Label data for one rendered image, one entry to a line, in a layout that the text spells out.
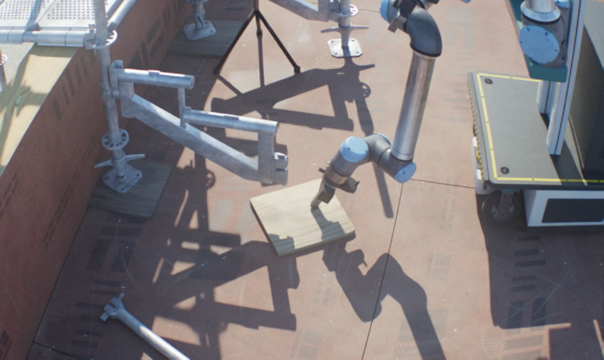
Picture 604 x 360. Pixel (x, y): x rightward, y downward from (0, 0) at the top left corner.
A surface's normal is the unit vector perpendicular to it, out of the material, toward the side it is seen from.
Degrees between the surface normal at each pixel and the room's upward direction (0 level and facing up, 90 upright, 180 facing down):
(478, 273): 0
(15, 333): 90
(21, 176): 90
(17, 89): 0
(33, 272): 90
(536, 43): 95
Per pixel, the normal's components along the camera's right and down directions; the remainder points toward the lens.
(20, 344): 0.98, 0.14
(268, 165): -0.22, 0.66
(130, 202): 0.00, -0.73
